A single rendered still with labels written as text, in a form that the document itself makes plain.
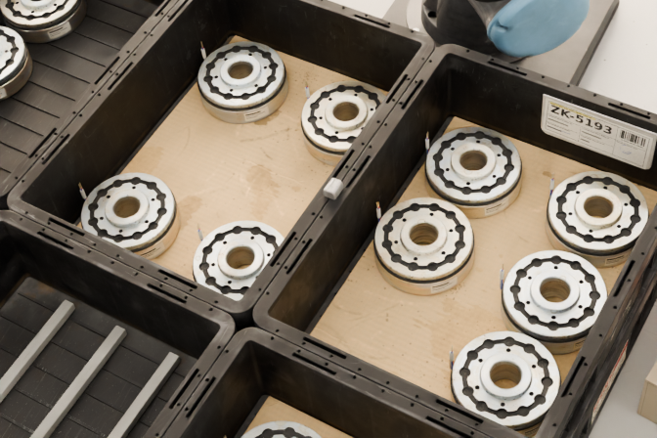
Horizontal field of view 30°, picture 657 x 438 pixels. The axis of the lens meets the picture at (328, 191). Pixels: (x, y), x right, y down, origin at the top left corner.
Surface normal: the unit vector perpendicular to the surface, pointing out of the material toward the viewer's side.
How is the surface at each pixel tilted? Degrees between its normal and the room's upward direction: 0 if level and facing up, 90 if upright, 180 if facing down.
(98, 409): 0
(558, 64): 4
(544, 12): 95
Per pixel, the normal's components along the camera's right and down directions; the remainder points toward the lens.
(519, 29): 0.30, 0.80
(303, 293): 0.86, 0.36
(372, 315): -0.09, -0.61
